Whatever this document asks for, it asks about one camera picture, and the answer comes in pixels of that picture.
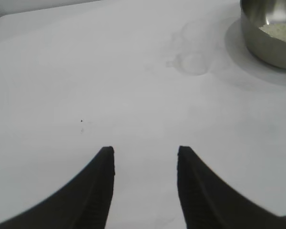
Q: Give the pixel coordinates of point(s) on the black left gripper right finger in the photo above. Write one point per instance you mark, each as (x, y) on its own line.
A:
(205, 198)

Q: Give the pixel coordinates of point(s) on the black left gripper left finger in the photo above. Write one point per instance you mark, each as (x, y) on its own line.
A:
(85, 198)

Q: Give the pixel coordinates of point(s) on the clear plastic measuring cup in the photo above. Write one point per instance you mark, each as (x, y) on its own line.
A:
(193, 64)

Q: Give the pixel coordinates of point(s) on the stainless steel bowl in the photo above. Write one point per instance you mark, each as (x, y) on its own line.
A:
(257, 43)

